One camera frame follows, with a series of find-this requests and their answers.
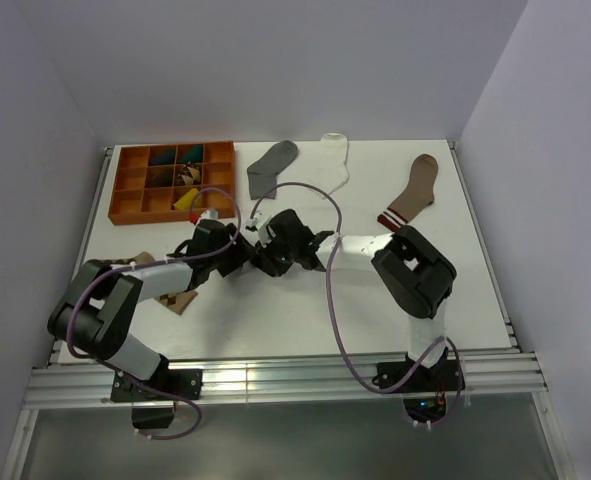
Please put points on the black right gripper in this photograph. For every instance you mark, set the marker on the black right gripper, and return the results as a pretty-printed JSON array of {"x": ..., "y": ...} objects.
[{"x": 272, "y": 238}]

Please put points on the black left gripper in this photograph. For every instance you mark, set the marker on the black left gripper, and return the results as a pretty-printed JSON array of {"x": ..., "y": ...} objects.
[{"x": 240, "y": 252}]

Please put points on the black sock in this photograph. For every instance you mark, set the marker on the black sock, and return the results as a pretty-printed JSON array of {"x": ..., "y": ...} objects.
[{"x": 272, "y": 260}]

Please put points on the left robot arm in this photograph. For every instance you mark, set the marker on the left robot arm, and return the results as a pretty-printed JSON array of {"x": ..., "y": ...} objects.
[{"x": 95, "y": 313}]

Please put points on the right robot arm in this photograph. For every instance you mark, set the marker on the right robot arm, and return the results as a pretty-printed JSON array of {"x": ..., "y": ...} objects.
[{"x": 417, "y": 276}]

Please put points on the yellow rolled sock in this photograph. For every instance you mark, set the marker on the yellow rolled sock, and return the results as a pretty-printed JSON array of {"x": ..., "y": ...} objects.
[{"x": 187, "y": 199}]

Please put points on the tan argyle sock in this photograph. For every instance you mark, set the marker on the tan argyle sock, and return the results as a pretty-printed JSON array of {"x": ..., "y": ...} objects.
[{"x": 175, "y": 302}]

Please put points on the grey sock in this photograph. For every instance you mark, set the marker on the grey sock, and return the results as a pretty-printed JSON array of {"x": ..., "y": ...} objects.
[{"x": 263, "y": 174}]

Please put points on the brown argyle rolled sock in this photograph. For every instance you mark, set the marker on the brown argyle rolled sock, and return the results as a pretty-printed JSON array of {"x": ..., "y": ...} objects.
[{"x": 187, "y": 175}]

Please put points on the white sock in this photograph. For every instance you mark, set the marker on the white sock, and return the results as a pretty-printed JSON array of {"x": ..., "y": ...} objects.
[{"x": 331, "y": 171}]

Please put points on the orange compartment tray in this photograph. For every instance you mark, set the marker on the orange compartment tray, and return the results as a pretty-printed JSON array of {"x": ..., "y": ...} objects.
[{"x": 132, "y": 203}]

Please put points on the dark brown rolled sock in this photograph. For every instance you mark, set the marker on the dark brown rolled sock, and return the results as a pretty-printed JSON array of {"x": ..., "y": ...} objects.
[{"x": 160, "y": 178}]

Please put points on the tan sock maroon striped cuff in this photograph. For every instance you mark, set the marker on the tan sock maroon striped cuff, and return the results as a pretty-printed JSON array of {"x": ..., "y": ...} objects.
[{"x": 417, "y": 195}]

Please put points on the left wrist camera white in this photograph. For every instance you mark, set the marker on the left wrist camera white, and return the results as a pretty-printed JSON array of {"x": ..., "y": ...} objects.
[{"x": 206, "y": 214}]

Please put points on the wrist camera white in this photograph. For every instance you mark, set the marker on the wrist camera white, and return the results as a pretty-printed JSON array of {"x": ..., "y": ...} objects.
[
  {"x": 206, "y": 214},
  {"x": 258, "y": 225}
]

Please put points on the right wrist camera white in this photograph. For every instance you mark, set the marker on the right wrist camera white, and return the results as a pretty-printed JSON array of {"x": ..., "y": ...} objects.
[{"x": 258, "y": 225}]

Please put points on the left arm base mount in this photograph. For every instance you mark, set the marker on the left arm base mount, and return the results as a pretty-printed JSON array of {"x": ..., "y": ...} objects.
[{"x": 155, "y": 403}]

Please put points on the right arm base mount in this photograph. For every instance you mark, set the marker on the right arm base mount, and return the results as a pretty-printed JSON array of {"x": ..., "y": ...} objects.
[{"x": 444, "y": 376}]

